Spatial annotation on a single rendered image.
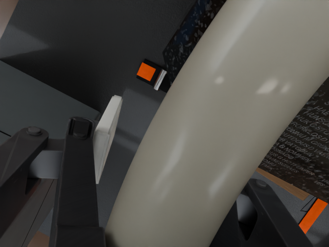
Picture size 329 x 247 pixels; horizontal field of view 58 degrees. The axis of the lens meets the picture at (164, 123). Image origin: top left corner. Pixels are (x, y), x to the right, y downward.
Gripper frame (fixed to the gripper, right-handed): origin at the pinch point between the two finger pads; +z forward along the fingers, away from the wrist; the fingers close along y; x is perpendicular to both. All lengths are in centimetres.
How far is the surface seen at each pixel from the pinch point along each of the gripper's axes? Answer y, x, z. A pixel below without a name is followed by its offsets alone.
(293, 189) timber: 58, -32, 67
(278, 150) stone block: 18.9, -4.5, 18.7
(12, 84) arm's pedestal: -38, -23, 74
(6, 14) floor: -48, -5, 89
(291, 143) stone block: 18.9, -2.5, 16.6
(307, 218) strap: 75, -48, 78
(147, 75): 1, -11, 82
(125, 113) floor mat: -3, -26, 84
